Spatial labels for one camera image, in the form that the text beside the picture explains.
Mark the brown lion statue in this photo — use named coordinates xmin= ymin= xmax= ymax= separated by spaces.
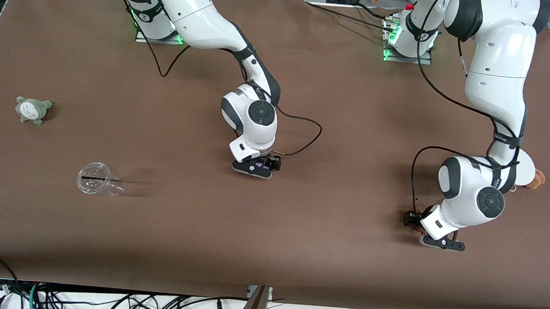
xmin=405 ymin=207 xmax=430 ymax=237

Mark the white round desk lamp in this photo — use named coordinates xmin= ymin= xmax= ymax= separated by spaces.
xmin=509 ymin=149 xmax=537 ymax=187

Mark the black base cable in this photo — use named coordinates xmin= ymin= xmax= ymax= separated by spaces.
xmin=303 ymin=0 xmax=396 ymax=30
xmin=355 ymin=2 xmax=396 ymax=21

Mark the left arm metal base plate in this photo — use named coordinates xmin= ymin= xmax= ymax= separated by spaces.
xmin=383 ymin=16 xmax=435 ymax=65

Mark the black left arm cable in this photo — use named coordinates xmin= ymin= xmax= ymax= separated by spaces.
xmin=408 ymin=0 xmax=531 ymax=220

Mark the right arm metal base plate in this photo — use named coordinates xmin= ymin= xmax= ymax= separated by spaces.
xmin=135 ymin=23 xmax=184 ymax=45

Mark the grey totoro plush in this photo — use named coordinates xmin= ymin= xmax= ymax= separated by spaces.
xmin=15 ymin=96 xmax=53 ymax=126

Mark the clear plastic cup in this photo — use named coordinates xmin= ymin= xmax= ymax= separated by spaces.
xmin=76 ymin=161 xmax=127 ymax=197

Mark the brown bear plush keychain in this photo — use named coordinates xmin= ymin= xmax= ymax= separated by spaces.
xmin=513 ymin=167 xmax=546 ymax=193

